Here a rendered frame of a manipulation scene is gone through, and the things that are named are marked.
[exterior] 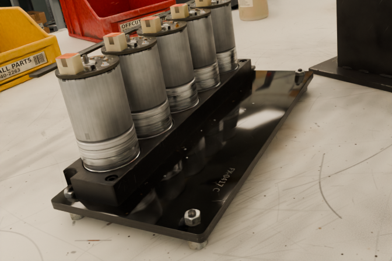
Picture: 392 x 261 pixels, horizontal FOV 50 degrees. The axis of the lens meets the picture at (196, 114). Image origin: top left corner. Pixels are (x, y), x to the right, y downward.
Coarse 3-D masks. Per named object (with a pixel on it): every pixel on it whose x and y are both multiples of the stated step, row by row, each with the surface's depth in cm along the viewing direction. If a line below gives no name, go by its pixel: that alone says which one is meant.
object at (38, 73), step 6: (192, 0) 27; (168, 12) 24; (162, 18) 23; (138, 24) 22; (126, 30) 21; (132, 30) 21; (102, 42) 20; (90, 48) 19; (96, 48) 19; (84, 54) 18; (48, 66) 17; (54, 66) 17; (36, 72) 16; (42, 72) 16; (48, 72) 17
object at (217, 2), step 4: (216, 0) 26; (220, 0) 25; (228, 0) 25; (192, 4) 26; (212, 4) 24; (216, 4) 24; (220, 4) 24; (224, 4) 24; (192, 8) 25; (208, 8) 24
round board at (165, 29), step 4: (172, 24) 21; (180, 24) 21; (184, 24) 20; (164, 28) 20; (168, 28) 20; (172, 28) 20; (176, 28) 20; (180, 28) 20; (136, 32) 21; (140, 32) 20; (160, 32) 20; (164, 32) 20; (168, 32) 20; (172, 32) 20
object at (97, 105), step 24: (120, 72) 16; (72, 96) 16; (96, 96) 16; (120, 96) 16; (72, 120) 16; (96, 120) 16; (120, 120) 16; (96, 144) 16; (120, 144) 17; (96, 168) 17
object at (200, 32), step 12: (192, 24) 22; (204, 24) 22; (192, 36) 22; (204, 36) 22; (192, 48) 22; (204, 48) 23; (192, 60) 23; (204, 60) 23; (216, 60) 24; (204, 72) 23; (216, 72) 24; (204, 84) 23; (216, 84) 24
